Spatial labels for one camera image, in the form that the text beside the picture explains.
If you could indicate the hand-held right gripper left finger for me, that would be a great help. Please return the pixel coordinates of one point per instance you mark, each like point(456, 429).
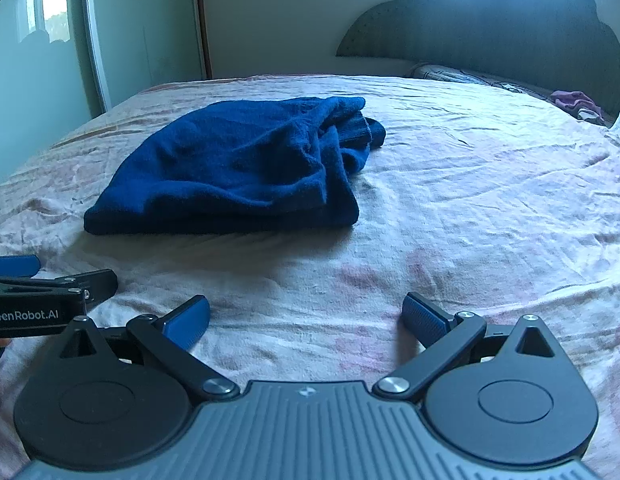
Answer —
point(187, 320)

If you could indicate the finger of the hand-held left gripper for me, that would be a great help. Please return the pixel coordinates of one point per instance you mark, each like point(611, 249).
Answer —
point(90, 282)
point(15, 266)

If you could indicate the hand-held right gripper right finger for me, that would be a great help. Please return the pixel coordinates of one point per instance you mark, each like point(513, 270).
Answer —
point(420, 317)

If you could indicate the blue beaded sweater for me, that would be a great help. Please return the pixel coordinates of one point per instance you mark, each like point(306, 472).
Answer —
point(230, 170)

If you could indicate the patterned pillow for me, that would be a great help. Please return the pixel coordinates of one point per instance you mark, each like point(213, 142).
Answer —
point(454, 74)

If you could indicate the green sliding door wardrobe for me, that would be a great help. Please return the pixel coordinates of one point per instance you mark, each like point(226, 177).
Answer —
point(140, 35)

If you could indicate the purple cloth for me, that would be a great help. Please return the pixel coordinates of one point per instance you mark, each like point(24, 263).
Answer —
point(574, 100)

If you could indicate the grey scalloped headboard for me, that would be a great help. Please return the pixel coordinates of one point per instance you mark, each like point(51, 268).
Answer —
point(489, 20)

